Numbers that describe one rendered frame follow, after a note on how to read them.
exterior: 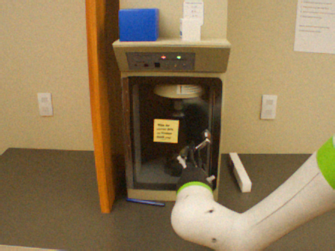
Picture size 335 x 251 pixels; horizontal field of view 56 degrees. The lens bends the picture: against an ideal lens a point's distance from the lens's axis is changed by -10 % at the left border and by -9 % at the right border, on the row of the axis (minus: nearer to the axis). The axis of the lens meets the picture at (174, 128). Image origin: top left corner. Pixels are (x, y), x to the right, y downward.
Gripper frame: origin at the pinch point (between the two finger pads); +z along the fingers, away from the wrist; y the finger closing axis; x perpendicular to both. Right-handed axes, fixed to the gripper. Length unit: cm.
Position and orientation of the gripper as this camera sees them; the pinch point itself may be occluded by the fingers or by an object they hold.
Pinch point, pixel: (193, 152)
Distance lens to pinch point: 107.6
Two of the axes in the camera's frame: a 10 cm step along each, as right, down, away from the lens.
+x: -7.5, 6.1, 2.7
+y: -6.6, -7.0, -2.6
